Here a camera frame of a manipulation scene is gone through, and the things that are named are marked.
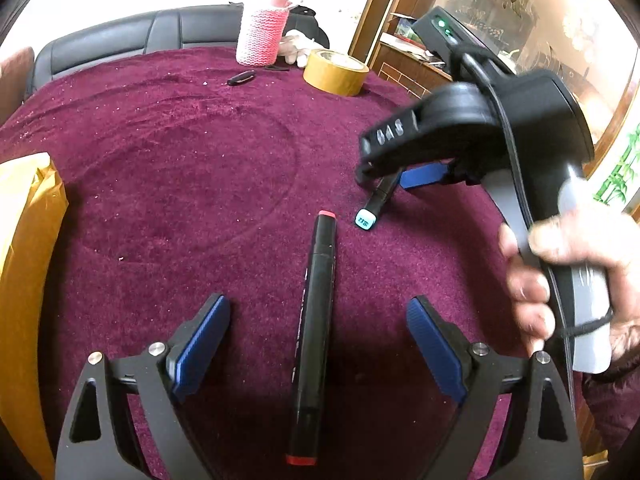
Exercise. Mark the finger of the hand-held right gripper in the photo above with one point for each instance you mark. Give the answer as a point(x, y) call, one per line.
point(375, 172)
point(425, 176)

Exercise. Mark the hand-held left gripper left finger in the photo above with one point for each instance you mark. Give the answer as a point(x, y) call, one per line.
point(197, 347)

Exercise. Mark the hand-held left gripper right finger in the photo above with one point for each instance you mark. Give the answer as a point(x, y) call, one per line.
point(435, 347)

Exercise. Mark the black marker blue cap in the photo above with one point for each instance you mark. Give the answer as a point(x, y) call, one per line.
point(372, 207)

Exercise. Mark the black marker red cap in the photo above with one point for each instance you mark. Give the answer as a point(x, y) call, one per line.
point(312, 335)

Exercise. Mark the person's right forearm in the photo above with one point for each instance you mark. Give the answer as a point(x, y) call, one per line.
point(615, 400)

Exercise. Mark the person's right hand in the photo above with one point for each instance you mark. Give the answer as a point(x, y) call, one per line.
point(625, 270)

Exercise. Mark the green bamboo poster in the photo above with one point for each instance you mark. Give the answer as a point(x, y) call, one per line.
point(620, 175)

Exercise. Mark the yellow tape roll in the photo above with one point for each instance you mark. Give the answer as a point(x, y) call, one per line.
point(330, 77)

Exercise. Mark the black bag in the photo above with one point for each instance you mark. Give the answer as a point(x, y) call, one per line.
point(312, 22)

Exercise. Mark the wooden cabinet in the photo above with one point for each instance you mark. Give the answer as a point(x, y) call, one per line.
point(390, 10)

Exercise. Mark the bottle in pink knitted sleeve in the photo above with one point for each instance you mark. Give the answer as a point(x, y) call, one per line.
point(260, 30)

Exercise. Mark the yellow packet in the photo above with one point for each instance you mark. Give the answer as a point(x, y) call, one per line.
point(25, 260)

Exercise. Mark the black leather sofa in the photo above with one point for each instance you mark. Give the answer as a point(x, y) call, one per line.
point(125, 35)

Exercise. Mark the brown cushion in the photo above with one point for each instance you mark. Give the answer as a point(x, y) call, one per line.
point(15, 80)

